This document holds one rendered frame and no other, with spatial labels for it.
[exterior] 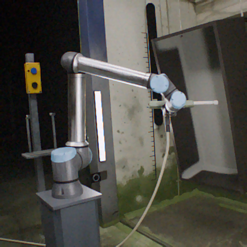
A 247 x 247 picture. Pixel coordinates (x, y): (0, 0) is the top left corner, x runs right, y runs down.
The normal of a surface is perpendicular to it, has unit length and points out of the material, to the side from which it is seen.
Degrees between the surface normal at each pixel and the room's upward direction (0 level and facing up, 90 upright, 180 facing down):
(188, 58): 102
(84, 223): 90
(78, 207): 90
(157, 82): 92
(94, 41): 90
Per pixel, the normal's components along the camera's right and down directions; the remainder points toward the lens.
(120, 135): 0.55, 0.01
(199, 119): -0.78, 0.29
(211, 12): -0.83, 0.09
